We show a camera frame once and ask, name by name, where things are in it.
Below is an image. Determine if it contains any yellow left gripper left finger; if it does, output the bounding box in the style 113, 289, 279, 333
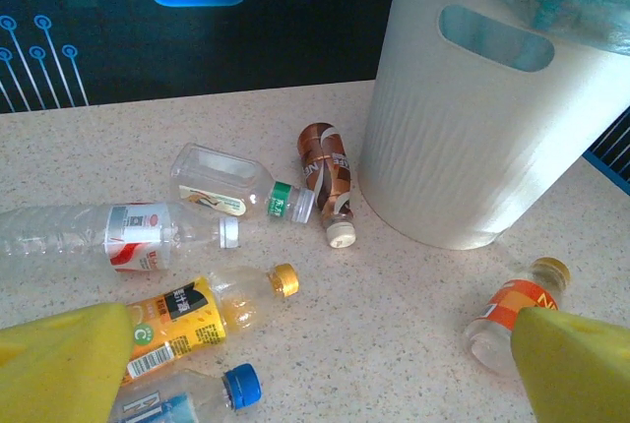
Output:
0, 302, 135, 423

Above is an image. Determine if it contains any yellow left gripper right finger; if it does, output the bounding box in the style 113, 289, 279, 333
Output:
510, 306, 630, 423

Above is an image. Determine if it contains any orange label juice bottle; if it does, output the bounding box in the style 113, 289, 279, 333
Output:
463, 257, 573, 378

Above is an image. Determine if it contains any orange juice bottle yellow cap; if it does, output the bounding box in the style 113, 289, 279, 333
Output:
120, 263, 301, 388

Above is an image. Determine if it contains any clear water bottle white cap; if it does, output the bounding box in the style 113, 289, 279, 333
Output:
0, 201, 242, 287

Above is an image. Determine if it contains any water bottle blue cap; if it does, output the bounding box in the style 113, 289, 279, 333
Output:
105, 362, 264, 423

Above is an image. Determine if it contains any blue plastic bin liner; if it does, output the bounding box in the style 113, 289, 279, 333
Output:
391, 0, 630, 58

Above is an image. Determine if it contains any white plastic waste bin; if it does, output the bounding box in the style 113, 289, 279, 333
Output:
356, 0, 630, 252

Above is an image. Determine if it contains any clear bottle green neck band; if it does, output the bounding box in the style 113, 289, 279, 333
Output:
169, 143, 317, 224

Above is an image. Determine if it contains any brown coffee bottle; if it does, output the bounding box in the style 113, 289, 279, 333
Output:
296, 122, 357, 251

